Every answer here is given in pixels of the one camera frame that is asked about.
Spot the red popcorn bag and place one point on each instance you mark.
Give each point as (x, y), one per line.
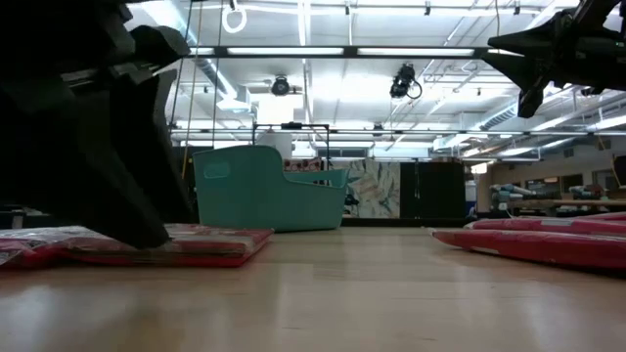
(29, 247)
(538, 225)
(538, 249)
(606, 215)
(220, 244)

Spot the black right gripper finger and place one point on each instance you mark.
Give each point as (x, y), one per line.
(523, 66)
(535, 35)

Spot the black cart frame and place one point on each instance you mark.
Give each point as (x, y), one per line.
(291, 126)

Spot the teal plastic basket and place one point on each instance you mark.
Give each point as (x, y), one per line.
(244, 200)

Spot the black cabinet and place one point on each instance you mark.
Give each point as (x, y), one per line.
(433, 190)

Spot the white cylinder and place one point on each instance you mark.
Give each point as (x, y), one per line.
(276, 144)

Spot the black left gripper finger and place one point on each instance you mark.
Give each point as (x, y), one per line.
(88, 161)
(173, 171)

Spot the marble patterned panel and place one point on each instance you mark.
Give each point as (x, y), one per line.
(374, 190)

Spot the black overhead camera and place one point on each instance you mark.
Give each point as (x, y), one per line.
(403, 80)
(281, 86)

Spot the wooden background table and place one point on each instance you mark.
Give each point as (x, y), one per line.
(567, 202)

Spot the long black horizontal rail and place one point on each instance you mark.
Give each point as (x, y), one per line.
(440, 132)

